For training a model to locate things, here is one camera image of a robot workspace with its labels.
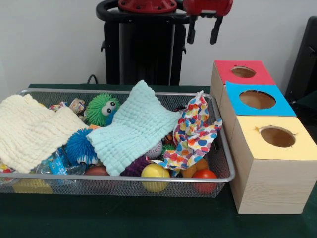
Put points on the brown toy football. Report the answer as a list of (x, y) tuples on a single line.
[(96, 171)]

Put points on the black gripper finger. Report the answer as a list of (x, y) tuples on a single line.
[(191, 29), (216, 32)]

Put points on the polka dot paper napkin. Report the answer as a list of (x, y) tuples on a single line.
[(193, 138)]

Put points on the blue spiky ball with eyes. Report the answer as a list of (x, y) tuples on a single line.
[(79, 146)]

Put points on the shallow silver mesh bin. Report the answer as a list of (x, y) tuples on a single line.
[(99, 189)]

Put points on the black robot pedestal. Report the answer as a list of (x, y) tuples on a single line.
[(148, 54)]

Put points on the mint waffle cloth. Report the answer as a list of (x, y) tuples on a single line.
[(133, 129)]

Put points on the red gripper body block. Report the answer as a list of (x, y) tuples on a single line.
[(208, 7)]

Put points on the white baseball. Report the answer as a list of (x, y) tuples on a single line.
[(154, 151)]

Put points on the wooden box with three holes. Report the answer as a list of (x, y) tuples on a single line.
[(270, 188)]

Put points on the black stand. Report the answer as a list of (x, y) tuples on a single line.
[(304, 62)]

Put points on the yellow ball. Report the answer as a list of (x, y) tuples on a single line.
[(154, 173)]

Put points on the dark green table cloth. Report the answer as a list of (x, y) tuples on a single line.
[(123, 218), (309, 99)]

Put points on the red ball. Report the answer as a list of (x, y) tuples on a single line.
[(204, 174)]

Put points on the green spiky ball with eyes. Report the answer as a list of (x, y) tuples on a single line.
[(96, 111)]

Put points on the cream waffle cloth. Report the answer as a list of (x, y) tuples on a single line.
[(29, 131)]

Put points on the tan plush toy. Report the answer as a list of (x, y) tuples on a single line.
[(195, 167)]

